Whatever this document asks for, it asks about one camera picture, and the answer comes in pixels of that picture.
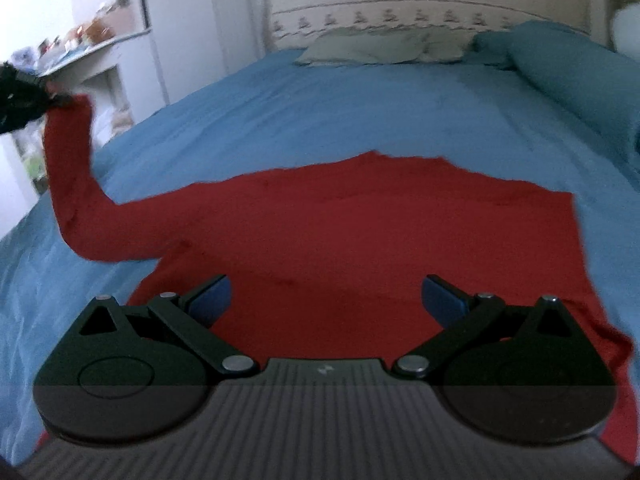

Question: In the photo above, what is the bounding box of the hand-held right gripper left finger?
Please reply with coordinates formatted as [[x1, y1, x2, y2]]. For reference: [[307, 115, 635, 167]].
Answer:
[[75, 274, 259, 376]]

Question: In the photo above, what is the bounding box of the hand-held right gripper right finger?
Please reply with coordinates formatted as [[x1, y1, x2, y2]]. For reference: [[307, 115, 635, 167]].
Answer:
[[392, 274, 576, 379]]

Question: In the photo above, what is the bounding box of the red sweater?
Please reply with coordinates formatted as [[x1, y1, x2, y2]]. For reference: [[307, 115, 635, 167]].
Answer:
[[42, 92, 637, 467]]

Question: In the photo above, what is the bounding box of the white shelf unit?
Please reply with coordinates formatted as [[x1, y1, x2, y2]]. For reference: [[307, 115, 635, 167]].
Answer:
[[0, 27, 168, 213]]

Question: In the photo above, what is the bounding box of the pile of small shelf items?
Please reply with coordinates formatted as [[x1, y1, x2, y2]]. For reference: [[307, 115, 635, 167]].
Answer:
[[12, 0, 147, 73]]

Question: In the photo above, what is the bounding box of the white wardrobe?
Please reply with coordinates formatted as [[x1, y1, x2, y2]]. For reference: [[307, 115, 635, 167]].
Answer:
[[144, 0, 263, 107]]

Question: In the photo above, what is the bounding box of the blue bedsheet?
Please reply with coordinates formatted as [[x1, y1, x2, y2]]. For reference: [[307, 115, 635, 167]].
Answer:
[[0, 19, 640, 463]]

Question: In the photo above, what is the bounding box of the grey green pillow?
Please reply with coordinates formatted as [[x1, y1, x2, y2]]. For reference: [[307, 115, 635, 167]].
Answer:
[[422, 27, 482, 62], [294, 27, 437, 67]]

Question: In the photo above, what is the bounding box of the blue bolster pillow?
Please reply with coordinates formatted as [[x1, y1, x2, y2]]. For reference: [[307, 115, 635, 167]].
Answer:
[[506, 20, 640, 163]]

